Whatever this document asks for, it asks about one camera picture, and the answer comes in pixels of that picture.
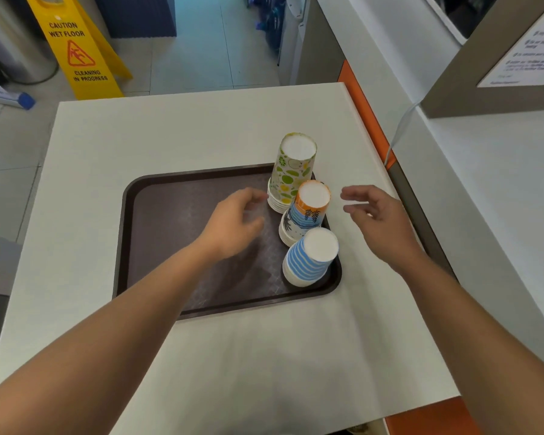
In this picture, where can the person's right hand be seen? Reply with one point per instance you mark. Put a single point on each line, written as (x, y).
(390, 231)

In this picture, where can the blue water bottles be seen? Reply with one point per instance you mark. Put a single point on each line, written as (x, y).
(272, 20)

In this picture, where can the person's left forearm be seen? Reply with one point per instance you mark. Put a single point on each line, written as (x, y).
(95, 357)

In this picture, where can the white roll with blue cap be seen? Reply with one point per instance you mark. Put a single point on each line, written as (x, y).
(9, 97)

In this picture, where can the grey framed notice board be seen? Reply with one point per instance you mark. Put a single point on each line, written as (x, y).
(462, 81)

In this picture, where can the white and grey cabinet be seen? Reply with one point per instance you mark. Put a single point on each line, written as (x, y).
(308, 45)

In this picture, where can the yellow wet floor sign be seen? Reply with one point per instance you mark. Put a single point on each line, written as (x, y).
(79, 49)

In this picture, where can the grey round bin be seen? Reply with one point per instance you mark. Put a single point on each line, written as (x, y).
(18, 36)

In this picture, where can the stack of blue striped cups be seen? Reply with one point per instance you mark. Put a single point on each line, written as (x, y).
(306, 260)

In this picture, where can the stack of orange leaf-print cups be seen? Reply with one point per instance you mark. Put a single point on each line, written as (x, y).
(306, 210)

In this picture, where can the brown plastic tray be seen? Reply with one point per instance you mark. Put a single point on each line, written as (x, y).
(172, 249)

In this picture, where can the person's left hand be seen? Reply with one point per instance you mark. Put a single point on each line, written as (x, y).
(226, 231)

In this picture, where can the dark blue ribbed panel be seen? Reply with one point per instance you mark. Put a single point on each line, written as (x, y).
(136, 15)

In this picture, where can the stack of green fruit-print cups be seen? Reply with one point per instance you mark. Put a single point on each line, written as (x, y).
(292, 174)

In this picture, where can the person's left thumb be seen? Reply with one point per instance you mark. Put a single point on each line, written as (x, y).
(254, 227)

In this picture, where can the white printed notice sheet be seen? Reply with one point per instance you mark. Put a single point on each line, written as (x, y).
(532, 54)

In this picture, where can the person's right forearm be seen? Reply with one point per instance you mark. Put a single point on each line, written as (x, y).
(485, 353)

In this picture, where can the person's right thumb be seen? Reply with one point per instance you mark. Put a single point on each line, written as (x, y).
(357, 213)

